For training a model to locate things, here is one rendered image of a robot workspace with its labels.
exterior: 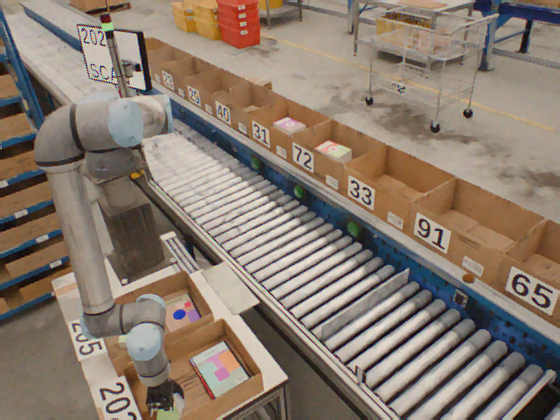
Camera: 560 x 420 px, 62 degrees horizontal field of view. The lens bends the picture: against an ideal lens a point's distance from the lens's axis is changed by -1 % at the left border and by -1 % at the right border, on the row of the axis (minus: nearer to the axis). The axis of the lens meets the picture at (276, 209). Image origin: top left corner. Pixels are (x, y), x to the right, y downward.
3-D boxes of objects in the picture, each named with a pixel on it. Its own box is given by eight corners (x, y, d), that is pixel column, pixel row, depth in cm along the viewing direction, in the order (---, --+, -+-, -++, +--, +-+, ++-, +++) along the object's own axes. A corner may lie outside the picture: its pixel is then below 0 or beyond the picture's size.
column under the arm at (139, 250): (122, 287, 197) (100, 226, 178) (104, 254, 215) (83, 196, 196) (178, 262, 208) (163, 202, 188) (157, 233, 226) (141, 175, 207)
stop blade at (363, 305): (321, 341, 172) (321, 325, 167) (405, 283, 193) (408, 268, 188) (322, 342, 172) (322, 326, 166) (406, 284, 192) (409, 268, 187)
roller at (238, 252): (225, 259, 215) (223, 251, 212) (312, 215, 238) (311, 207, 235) (231, 265, 211) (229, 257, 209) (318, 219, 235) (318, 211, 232)
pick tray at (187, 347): (127, 385, 158) (119, 367, 152) (226, 334, 173) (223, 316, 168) (155, 454, 138) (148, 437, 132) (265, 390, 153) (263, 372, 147)
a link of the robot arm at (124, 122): (126, 98, 180) (62, 96, 107) (172, 93, 181) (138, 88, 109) (133, 137, 183) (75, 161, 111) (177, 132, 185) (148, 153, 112)
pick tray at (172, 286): (98, 325, 181) (90, 307, 175) (189, 285, 195) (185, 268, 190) (117, 378, 160) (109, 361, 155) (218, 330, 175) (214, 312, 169)
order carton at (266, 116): (249, 139, 272) (246, 112, 262) (288, 124, 285) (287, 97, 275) (290, 164, 245) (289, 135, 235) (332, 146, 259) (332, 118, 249)
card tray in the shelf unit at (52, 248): (11, 278, 267) (4, 265, 261) (1, 251, 288) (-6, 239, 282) (80, 248, 286) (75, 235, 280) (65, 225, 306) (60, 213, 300)
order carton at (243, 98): (215, 118, 298) (211, 93, 288) (253, 105, 311) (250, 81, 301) (249, 139, 272) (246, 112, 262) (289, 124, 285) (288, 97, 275)
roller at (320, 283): (275, 309, 189) (274, 300, 186) (367, 253, 212) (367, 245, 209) (282, 316, 185) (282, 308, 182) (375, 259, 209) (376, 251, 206)
